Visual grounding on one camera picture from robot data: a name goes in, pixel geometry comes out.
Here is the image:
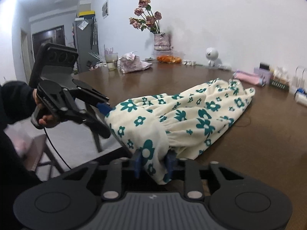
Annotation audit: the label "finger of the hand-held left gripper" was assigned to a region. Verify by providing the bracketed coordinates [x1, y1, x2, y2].
[64, 79, 113, 116]
[65, 108, 111, 139]

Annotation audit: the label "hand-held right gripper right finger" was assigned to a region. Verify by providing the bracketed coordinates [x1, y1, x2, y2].
[166, 152, 245, 200]

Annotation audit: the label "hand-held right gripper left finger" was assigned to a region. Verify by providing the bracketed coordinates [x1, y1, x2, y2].
[62, 150, 142, 200]

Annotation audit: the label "pink floral ruffled garment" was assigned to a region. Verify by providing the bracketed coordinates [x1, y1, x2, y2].
[119, 51, 153, 74]

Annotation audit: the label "cream green-flower garment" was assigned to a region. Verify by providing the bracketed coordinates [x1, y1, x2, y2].
[105, 78, 255, 186]

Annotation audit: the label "pink and blue mesh garment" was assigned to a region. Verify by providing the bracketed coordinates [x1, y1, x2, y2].
[232, 70, 266, 87]

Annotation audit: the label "person's left forearm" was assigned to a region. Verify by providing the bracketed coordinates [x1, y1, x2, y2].
[0, 81, 36, 125]

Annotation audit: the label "person's left hand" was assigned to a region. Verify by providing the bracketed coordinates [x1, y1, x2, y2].
[32, 89, 60, 128]

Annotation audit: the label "dark wooden door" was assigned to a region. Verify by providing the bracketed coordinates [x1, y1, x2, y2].
[32, 25, 66, 53]

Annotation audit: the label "grey refrigerator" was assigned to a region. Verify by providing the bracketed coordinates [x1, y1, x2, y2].
[72, 16, 99, 74]

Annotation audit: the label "glass cup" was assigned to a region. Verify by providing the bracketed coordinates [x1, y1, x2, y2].
[104, 52, 119, 71]

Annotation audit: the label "clear box of orange peels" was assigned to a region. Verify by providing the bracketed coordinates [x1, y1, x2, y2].
[156, 54, 182, 64]

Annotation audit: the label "pink knitted vase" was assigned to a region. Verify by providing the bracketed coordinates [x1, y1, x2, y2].
[153, 32, 171, 51]

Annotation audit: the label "dried pink roses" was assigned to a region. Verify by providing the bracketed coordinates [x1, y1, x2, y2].
[129, 0, 163, 34]

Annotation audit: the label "person's black clothing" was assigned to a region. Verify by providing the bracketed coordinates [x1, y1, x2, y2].
[0, 125, 44, 230]

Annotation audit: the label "white astronaut figure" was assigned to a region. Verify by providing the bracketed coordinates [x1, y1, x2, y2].
[205, 47, 219, 67]

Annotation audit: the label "lilac tin box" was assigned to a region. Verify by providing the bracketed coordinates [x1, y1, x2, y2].
[253, 67, 274, 81]

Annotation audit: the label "dark tissue box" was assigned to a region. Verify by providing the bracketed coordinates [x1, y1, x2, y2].
[269, 76, 291, 91]

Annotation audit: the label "white crumpled tissue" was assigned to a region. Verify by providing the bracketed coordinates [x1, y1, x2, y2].
[273, 66, 290, 80]

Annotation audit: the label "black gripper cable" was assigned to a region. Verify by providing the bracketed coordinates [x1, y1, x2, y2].
[43, 127, 73, 171]

